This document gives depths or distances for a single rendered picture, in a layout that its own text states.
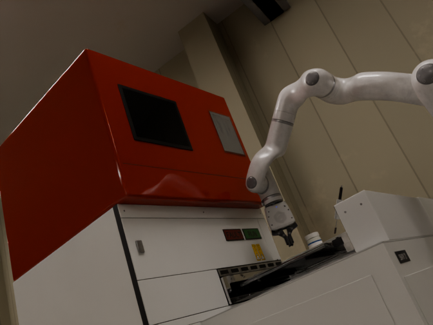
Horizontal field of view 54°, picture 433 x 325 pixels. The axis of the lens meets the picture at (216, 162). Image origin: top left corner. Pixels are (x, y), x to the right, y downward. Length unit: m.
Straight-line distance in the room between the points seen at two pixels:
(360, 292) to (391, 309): 0.08
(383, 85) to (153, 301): 1.02
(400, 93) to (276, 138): 0.48
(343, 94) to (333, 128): 1.71
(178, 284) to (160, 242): 0.14
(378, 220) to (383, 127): 2.18
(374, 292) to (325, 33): 2.82
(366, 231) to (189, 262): 0.60
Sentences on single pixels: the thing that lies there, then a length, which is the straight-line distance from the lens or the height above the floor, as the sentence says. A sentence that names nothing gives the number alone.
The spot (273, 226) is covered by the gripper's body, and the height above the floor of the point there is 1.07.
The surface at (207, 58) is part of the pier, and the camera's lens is 3.81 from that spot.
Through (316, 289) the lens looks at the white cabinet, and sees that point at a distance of 1.17.
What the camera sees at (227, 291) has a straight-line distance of 1.54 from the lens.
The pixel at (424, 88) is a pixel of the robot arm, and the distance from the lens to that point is 1.45.
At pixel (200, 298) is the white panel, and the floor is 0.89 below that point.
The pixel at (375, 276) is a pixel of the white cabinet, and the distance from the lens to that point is 1.11.
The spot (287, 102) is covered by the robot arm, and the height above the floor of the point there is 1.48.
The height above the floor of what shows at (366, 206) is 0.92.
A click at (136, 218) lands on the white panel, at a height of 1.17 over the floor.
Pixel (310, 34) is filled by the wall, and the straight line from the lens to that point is 3.73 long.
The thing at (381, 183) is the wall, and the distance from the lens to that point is 3.23.
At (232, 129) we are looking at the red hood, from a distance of 2.04.
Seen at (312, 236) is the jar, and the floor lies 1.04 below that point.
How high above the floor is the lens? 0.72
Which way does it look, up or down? 22 degrees up
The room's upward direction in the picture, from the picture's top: 21 degrees counter-clockwise
